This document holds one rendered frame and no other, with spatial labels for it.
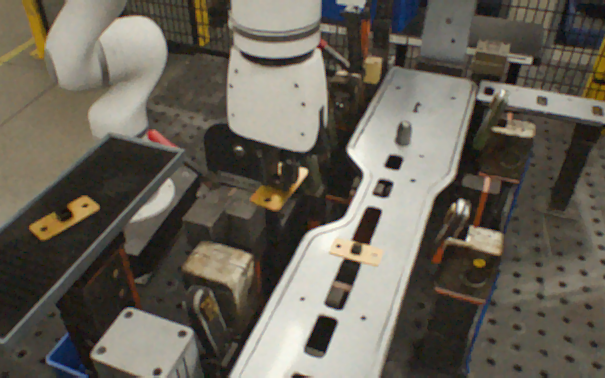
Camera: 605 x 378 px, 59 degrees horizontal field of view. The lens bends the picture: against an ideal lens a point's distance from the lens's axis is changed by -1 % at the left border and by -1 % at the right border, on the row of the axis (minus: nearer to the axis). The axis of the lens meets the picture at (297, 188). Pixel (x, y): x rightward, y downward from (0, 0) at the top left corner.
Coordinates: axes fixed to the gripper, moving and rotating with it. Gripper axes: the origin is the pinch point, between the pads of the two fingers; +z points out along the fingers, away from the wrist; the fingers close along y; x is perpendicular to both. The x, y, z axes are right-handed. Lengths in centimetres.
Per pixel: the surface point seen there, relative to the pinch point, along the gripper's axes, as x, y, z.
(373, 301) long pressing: 7.1, 11.5, 25.5
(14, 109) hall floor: 126, -243, 125
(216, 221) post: 3.4, -12.7, 16.4
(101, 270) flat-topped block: -11.1, -22.1, 17.4
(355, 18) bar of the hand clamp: 61, -14, 6
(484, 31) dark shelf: 105, 7, 22
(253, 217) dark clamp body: 8.9, -9.6, 18.8
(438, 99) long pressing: 69, 5, 25
